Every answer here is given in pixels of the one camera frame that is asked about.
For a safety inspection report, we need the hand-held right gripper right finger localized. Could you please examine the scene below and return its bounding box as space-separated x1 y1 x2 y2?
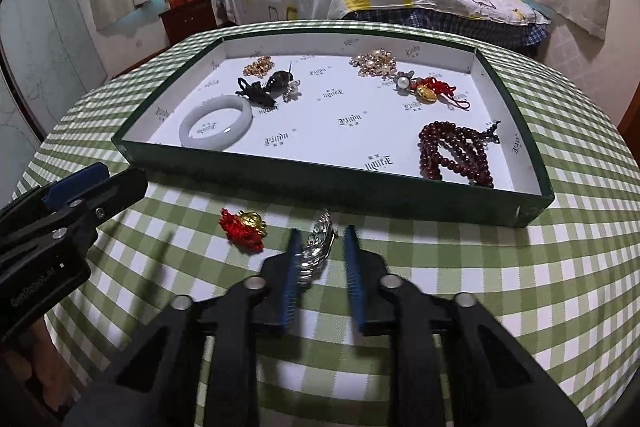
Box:
343 225 588 427

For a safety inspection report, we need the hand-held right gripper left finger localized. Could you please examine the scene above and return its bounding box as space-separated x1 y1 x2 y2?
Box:
62 228 306 427

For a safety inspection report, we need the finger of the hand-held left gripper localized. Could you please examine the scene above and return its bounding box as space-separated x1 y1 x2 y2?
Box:
0 166 149 277
0 163 110 239

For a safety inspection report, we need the long silver rhinestone brooch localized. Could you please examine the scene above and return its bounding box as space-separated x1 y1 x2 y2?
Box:
297 210 340 289

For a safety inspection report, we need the red knot charm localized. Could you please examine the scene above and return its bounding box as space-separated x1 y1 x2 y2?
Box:
219 208 269 254

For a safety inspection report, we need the dark green shallow box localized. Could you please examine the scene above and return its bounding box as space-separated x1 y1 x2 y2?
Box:
111 21 556 228

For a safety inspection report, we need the dark carved cord pendant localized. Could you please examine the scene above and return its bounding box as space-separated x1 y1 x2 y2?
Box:
236 77 277 108

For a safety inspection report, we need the gold chain brooch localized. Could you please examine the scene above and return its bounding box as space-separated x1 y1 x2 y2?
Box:
242 55 276 78

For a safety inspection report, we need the black oval cord pendant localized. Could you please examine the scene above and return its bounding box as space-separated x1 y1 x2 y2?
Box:
266 61 297 96

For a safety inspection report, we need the gold lock red cord pendant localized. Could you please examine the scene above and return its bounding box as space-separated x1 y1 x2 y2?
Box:
412 76 472 112

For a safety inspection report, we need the silver pearl ring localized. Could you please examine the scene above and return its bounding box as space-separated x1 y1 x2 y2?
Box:
394 71 418 96

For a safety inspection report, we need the gold pearl brooch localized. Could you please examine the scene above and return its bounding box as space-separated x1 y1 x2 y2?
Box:
349 48 399 81

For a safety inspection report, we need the white jade bangle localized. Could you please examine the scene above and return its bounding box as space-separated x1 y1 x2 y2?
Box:
179 96 253 152

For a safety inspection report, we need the green checked tablecloth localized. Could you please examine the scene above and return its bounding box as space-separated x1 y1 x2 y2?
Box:
12 22 640 427

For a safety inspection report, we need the frosted glass wardrobe door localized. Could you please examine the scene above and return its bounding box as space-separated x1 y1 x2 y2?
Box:
0 0 108 142

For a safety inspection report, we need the dark wooden nightstand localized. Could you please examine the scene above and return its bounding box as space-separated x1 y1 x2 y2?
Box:
159 0 221 48

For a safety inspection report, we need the blue plaid bed sheet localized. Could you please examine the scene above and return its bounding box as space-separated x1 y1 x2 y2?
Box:
345 7 551 58

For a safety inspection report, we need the wooden door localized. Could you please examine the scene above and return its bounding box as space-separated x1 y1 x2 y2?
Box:
617 72 640 142

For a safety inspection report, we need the dark red bead bracelet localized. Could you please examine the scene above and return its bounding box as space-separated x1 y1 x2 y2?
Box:
419 119 502 188

